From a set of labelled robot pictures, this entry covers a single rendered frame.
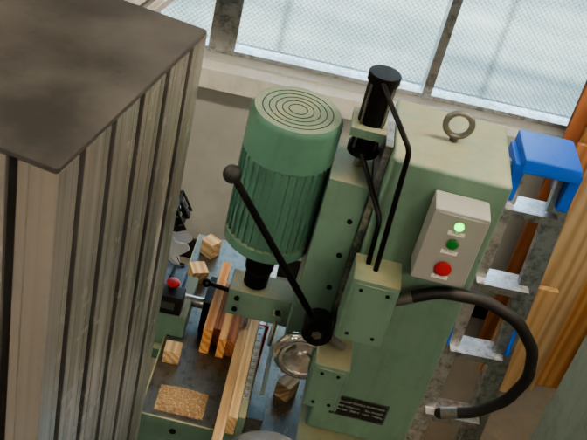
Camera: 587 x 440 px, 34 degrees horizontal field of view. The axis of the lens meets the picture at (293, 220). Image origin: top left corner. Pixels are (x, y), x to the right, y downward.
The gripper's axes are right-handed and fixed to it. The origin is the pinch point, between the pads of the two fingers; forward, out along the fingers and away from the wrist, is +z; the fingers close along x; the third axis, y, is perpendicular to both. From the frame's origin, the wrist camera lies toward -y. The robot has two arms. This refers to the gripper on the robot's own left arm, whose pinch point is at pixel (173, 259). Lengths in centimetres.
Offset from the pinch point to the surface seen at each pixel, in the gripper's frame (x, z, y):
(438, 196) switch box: -15, -12, 59
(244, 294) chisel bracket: -3.4, 9.9, 12.9
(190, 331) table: -0.5, 19.2, -3.4
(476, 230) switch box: -18, -6, 64
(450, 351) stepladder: 57, 89, 41
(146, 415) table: -26.1, 18.0, -7.4
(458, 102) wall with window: 139, 53, 54
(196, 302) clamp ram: 2.7, 14.1, -0.6
